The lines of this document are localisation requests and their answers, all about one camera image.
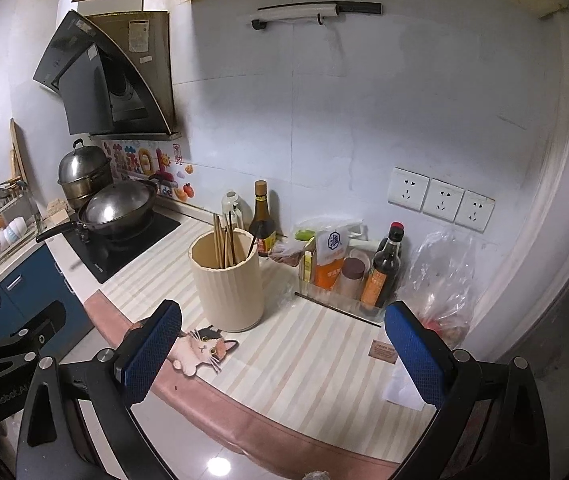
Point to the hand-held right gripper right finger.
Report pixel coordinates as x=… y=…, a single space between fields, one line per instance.
x=417 y=355

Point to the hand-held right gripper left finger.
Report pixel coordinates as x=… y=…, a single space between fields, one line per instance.
x=147 y=357

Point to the cream ribbed utensil holder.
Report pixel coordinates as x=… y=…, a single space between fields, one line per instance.
x=227 y=290

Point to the wooden chopstick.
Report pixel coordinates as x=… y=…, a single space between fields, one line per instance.
x=222 y=242
x=228 y=240
x=218 y=240

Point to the brown printed card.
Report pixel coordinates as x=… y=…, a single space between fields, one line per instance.
x=384 y=351

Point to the white paper sheet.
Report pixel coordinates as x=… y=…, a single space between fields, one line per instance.
x=404 y=390

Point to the red round item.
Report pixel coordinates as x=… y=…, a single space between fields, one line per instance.
x=447 y=330

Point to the cat sticker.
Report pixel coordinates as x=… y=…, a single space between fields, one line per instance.
x=202 y=350

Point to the clear plastic bag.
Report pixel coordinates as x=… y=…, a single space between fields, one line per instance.
x=444 y=280

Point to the stack of white bowls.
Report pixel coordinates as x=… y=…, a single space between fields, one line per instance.
x=9 y=232

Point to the metal dish rack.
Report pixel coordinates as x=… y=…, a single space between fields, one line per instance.
x=9 y=225

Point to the dark sauce bottle orange label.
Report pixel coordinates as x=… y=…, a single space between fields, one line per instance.
x=382 y=275

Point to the clear plastic tray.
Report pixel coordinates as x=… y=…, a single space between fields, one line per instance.
x=334 y=305

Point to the brown lid jar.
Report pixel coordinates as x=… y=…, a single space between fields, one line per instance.
x=350 y=280

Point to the black induction cooktop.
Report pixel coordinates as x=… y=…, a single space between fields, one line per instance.
x=129 y=245

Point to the white container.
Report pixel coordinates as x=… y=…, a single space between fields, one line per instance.
x=364 y=252

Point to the orange seasoning packet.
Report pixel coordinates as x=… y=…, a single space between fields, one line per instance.
x=330 y=260

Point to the yellow seasoning box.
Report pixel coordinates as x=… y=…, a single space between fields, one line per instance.
x=308 y=266

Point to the steel wok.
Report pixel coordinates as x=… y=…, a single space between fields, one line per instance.
x=117 y=207

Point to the steel steamer pot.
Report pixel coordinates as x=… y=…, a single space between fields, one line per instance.
x=84 y=172

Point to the wooden cutting board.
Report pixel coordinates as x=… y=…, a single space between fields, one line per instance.
x=18 y=152

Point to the clear bag with green item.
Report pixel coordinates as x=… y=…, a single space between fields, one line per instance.
x=314 y=232

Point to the bag of brown food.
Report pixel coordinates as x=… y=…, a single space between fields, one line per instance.
x=287 y=255

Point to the clear bottle white cap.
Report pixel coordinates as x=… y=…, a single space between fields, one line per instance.
x=232 y=210

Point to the dark bottle red label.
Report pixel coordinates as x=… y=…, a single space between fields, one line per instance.
x=262 y=225

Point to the black range hood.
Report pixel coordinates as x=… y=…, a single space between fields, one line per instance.
x=99 y=85

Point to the white wall outlet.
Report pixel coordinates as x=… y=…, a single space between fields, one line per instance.
x=474 y=211
x=408 y=190
x=443 y=201

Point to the colourful wall sticker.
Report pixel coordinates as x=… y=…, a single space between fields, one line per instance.
x=164 y=170

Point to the wall-mounted bar rack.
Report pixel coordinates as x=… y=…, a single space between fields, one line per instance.
x=304 y=12

